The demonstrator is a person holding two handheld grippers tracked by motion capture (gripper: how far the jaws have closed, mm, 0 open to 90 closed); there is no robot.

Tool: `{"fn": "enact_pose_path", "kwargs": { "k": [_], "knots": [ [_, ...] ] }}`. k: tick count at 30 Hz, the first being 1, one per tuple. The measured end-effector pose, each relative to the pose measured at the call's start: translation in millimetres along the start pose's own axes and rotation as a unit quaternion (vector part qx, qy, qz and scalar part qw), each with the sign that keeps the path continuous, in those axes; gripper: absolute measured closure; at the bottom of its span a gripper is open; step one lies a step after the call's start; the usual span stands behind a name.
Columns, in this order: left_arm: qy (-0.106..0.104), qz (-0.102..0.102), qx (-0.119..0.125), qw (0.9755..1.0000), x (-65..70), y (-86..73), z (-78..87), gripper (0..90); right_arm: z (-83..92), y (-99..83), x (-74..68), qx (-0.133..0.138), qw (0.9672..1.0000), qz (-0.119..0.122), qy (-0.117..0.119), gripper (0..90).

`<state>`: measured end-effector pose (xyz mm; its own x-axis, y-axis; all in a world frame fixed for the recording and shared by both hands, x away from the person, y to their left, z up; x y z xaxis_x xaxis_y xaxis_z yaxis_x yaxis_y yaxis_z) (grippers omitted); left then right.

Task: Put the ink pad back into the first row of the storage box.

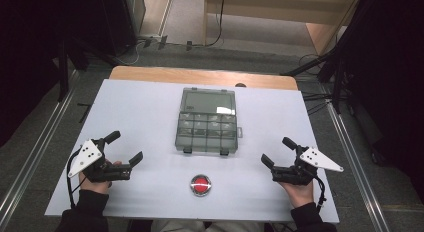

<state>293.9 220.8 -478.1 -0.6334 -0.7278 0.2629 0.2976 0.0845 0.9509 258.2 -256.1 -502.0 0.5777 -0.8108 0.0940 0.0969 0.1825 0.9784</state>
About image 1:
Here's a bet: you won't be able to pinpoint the black floor cables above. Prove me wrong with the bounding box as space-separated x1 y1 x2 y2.
298 53 334 116

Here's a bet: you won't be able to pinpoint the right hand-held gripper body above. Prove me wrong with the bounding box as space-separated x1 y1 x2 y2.
271 144 345 187

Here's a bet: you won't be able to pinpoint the person's right hand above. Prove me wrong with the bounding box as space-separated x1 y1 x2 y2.
279 180 315 210

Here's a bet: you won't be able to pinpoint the clear grey plastic organizer box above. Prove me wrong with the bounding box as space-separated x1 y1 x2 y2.
174 87 244 157

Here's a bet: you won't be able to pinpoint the hand-held gripper black cable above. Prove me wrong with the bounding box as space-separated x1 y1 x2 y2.
65 147 88 210
314 176 327 214

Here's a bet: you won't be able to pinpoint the left hand-held gripper black cable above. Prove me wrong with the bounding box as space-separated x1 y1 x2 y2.
65 147 88 210

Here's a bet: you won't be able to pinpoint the black tripod stand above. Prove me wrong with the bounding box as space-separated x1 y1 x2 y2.
280 41 349 115

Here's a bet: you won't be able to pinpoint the person's left hand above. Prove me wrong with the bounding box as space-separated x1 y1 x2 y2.
78 160 123 195

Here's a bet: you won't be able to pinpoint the aluminium floor rail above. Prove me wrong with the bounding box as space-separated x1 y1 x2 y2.
0 70 81 223
323 100 391 232

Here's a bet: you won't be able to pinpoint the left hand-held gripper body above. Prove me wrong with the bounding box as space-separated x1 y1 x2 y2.
67 138 133 184

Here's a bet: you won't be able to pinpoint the white floor cable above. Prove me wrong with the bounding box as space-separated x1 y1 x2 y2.
114 41 141 67

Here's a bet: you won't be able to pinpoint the white table board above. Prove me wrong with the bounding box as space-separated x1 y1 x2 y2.
44 78 341 225

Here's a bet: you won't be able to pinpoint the black metal stand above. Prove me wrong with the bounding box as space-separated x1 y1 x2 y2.
57 36 70 103

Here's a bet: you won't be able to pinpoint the black strip on floor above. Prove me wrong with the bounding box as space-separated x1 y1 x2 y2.
77 102 93 124

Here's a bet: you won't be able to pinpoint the red round push button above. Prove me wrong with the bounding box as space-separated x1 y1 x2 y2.
189 173 213 198

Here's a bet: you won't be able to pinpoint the hanging black cable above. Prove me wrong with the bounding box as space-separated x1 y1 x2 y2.
191 0 227 49

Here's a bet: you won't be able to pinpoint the light wooden furniture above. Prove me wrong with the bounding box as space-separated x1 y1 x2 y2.
202 0 363 56

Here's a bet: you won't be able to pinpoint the right hand-held gripper black cable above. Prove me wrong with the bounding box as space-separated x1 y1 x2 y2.
314 176 327 214

